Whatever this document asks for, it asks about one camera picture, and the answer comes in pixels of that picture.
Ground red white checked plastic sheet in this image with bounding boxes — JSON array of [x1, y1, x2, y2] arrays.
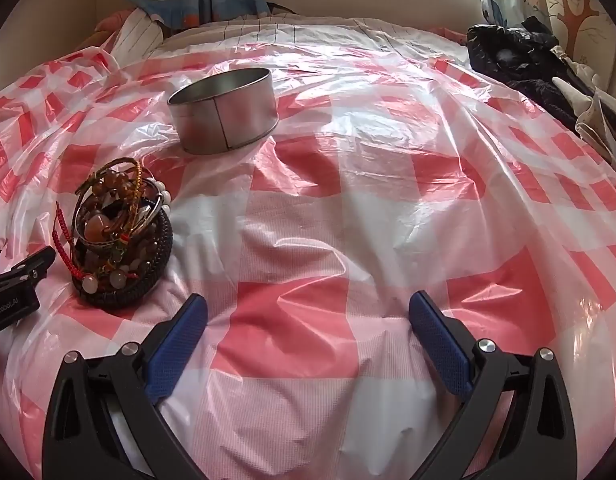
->
[[0, 42, 616, 480]]

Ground white striped pillow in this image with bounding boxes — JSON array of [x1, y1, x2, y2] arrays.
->
[[110, 8, 166, 68]]

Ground tree print curtain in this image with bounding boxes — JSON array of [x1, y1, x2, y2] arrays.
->
[[480, 0, 616, 81]]

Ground pink cloth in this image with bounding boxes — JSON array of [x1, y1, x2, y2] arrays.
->
[[94, 12, 126, 36]]

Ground white cloth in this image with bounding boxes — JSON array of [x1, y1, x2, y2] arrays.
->
[[552, 45, 616, 183]]

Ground round metal tin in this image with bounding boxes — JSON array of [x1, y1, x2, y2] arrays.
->
[[167, 67, 279, 156]]

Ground black jacket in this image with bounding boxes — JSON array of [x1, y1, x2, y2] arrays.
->
[[465, 16, 614, 133]]

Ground pile of mixed bracelets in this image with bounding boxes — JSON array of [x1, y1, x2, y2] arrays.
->
[[52, 157, 171, 291]]

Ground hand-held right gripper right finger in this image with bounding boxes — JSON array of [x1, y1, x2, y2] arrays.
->
[[408, 291, 579, 480]]

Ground grey striped quilt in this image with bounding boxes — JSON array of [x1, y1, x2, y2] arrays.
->
[[158, 12, 474, 61]]

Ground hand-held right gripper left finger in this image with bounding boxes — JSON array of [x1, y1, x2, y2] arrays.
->
[[42, 294, 209, 480]]

